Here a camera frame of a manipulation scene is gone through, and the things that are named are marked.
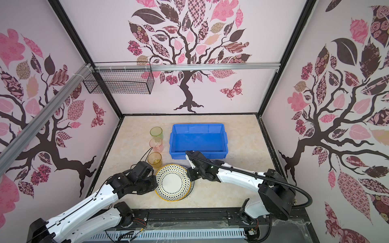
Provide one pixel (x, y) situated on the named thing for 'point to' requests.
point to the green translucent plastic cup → (157, 131)
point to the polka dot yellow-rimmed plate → (173, 182)
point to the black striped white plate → (191, 192)
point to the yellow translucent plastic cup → (155, 159)
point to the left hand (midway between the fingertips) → (157, 188)
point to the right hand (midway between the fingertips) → (187, 172)
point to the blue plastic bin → (209, 139)
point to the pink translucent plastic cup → (157, 144)
